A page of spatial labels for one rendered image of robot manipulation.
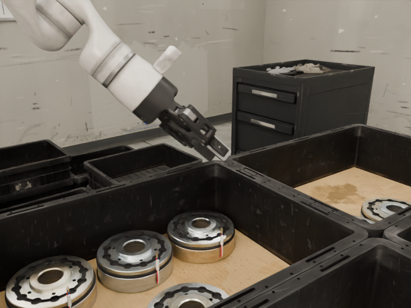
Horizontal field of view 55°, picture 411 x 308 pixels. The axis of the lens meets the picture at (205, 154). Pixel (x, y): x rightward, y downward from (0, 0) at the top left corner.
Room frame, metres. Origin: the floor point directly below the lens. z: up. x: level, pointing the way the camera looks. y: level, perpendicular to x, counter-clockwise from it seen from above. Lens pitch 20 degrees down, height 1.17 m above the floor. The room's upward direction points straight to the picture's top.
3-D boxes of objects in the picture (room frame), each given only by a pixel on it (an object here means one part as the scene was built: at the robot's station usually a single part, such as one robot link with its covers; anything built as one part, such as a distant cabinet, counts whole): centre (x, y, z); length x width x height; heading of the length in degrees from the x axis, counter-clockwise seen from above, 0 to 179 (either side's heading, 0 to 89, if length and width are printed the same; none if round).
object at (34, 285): (0.40, 0.19, 0.86); 0.05 x 0.05 x 0.01
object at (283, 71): (2.05, -0.37, 0.88); 0.25 x 0.19 x 0.03; 129
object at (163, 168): (1.50, 0.25, 0.37); 0.40 x 0.30 x 0.45; 129
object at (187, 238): (0.52, 0.01, 0.86); 0.10 x 0.10 x 0.01
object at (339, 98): (2.06, -0.51, 0.45); 0.60 x 0.45 x 0.90; 129
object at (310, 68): (2.17, -0.57, 0.88); 0.29 x 0.22 x 0.03; 129
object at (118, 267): (0.46, 0.10, 0.86); 0.10 x 0.10 x 0.01
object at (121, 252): (0.46, 0.10, 0.86); 0.05 x 0.05 x 0.01
